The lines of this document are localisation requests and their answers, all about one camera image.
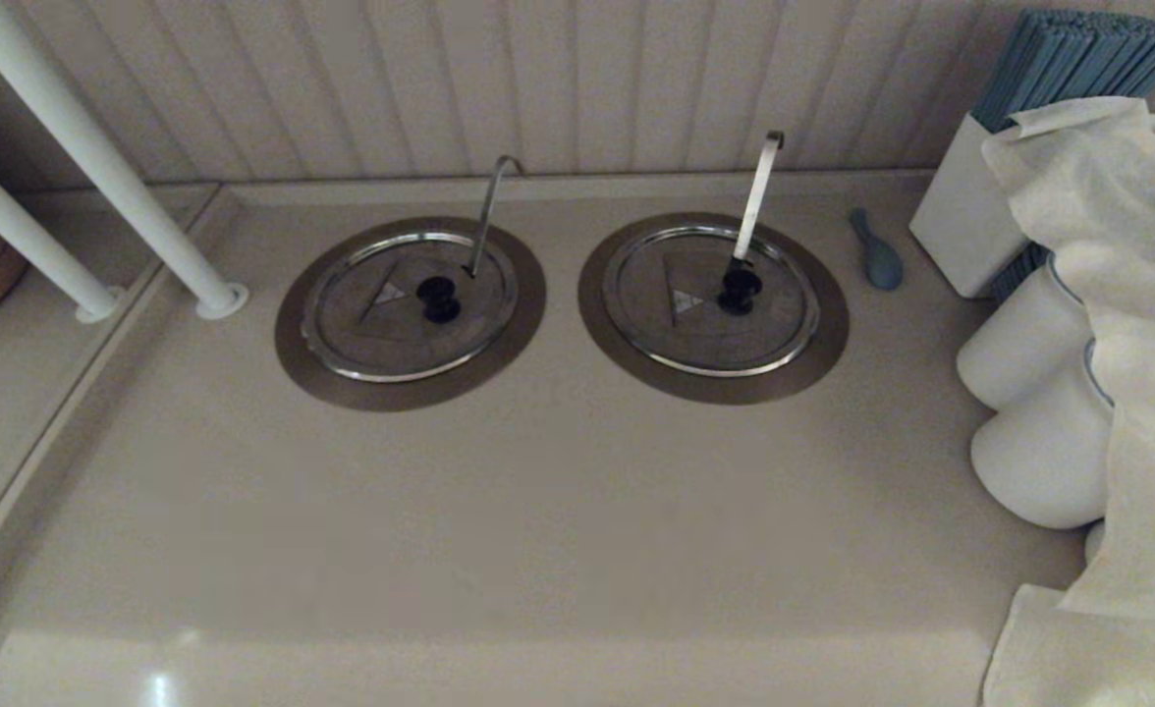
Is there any blue ribbed pack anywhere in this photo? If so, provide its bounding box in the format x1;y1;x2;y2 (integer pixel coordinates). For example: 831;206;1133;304
988;241;1052;303

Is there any brown steel well ring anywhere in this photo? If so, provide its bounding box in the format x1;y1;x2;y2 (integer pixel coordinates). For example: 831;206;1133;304
577;211;851;406
275;216;547;411

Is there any right metal ladle handle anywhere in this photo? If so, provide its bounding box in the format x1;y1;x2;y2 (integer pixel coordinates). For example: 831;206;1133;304
730;130;785;268

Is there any long white support pole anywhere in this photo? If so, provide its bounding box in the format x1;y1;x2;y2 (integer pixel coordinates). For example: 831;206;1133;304
0;0;249;320

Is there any white square holder box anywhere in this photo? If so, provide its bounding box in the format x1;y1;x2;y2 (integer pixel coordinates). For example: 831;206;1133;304
909;110;1035;299

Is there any steel hinged lid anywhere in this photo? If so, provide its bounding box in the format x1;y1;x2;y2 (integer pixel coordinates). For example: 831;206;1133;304
602;226;822;377
300;231;520;384

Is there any steel hinged lid, glossy knob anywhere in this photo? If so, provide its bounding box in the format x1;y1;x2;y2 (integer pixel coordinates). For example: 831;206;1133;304
602;226;822;377

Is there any short white support pole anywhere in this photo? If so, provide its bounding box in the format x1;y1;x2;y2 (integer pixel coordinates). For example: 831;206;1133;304
0;136;125;324

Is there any white cup stack, blue rim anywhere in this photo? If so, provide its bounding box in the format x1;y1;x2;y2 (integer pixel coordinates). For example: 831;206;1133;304
970;378;1114;529
956;257;1094;411

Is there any small blue plastic spoon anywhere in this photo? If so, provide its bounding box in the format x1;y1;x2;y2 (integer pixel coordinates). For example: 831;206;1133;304
848;206;905;291

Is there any white woven cloth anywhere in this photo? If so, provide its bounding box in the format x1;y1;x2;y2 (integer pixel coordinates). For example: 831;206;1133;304
980;95;1155;707

